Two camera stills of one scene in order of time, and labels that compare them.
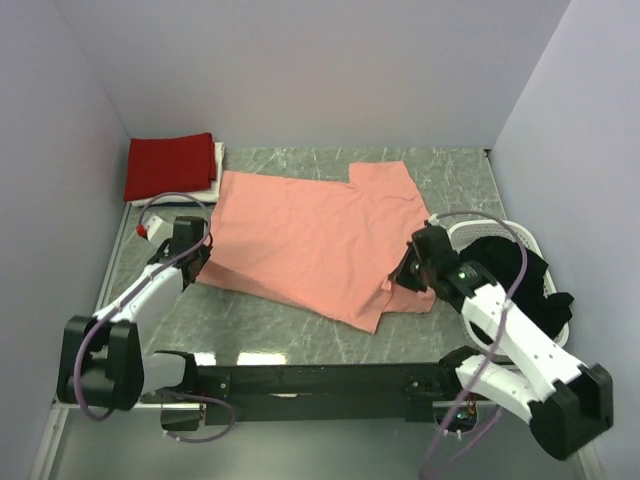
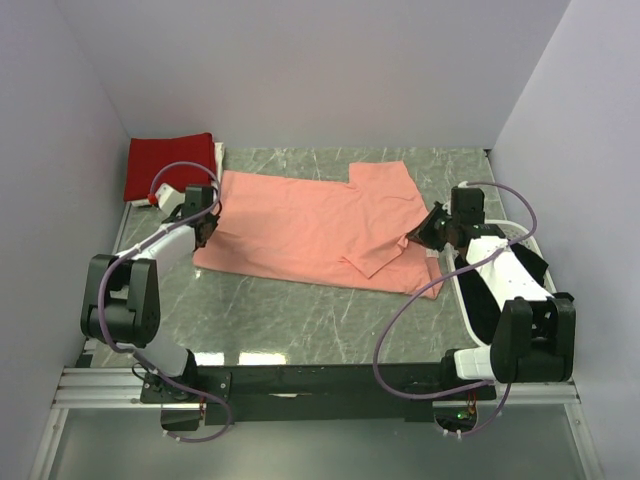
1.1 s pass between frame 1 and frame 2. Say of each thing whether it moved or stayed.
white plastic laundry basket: stayed
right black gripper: moved
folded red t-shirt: stayed
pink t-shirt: moved
